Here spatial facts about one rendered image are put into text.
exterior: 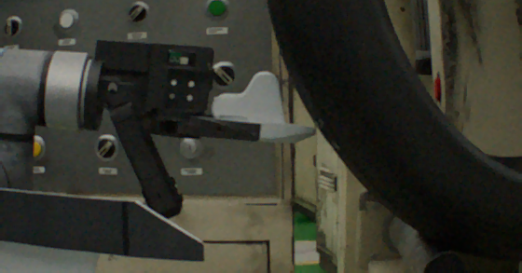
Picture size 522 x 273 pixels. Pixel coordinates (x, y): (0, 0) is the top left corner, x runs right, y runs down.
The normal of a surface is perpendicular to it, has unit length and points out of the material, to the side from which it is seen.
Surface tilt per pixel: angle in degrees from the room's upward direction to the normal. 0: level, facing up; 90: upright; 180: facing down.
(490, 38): 90
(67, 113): 118
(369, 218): 90
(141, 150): 92
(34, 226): 82
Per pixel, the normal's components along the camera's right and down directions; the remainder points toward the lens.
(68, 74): 0.04, -0.44
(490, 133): 0.00, 0.05
